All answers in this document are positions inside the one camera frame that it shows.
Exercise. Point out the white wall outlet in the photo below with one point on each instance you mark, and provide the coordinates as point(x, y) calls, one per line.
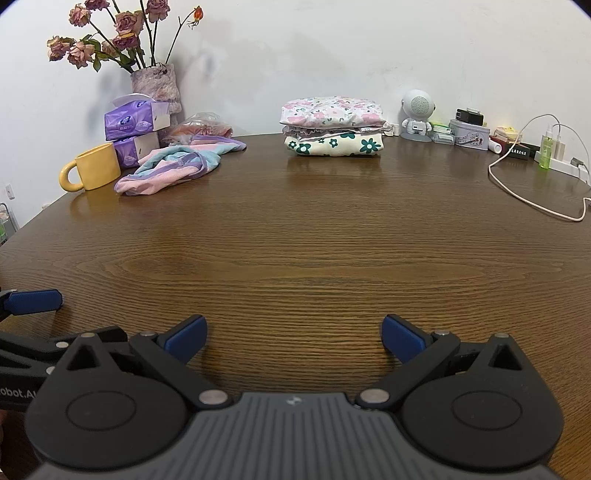
point(9, 190)

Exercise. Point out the white robot-shaped speaker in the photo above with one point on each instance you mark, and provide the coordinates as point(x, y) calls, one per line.
point(418, 106)

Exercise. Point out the dried rose bouquet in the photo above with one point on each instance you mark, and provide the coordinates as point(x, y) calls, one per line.
point(124, 23)

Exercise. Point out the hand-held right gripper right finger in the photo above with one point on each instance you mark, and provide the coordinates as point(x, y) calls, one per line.
point(401, 340)

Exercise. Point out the purple tissue pack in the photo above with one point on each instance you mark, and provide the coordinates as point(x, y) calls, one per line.
point(131, 150)
point(129, 120)

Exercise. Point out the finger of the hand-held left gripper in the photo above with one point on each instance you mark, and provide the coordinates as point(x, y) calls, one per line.
point(34, 301)
point(41, 344)

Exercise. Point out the black long box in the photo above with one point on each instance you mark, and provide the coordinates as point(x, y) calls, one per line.
point(521, 152)

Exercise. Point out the white power strip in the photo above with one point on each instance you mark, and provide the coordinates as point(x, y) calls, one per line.
point(565, 167)

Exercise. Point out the yellow mug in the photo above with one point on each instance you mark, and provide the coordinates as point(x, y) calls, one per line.
point(97, 166)

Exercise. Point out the clear plastic snack bag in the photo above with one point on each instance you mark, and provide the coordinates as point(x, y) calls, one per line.
point(203, 124)

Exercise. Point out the pink and blue mesh garment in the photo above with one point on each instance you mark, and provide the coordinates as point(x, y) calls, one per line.
point(175, 168)

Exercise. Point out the black charger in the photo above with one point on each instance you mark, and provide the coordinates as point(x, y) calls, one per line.
point(468, 116)

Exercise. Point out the white small tube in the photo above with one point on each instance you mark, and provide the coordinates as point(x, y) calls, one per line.
point(495, 146)

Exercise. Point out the red box with yellow item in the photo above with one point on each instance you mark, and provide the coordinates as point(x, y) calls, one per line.
point(505, 133)

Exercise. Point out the grey metal tin box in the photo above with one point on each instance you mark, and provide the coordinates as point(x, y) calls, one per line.
point(471, 136)

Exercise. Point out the green spray bottle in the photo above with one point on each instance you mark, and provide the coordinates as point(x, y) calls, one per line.
point(546, 150)

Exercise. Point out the green and white small box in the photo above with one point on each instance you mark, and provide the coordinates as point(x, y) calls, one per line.
point(442, 131)

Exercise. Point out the purple mottled vase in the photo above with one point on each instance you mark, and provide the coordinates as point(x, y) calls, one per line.
point(157, 85)

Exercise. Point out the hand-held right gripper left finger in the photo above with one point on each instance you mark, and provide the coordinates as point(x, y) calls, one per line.
point(187, 340)

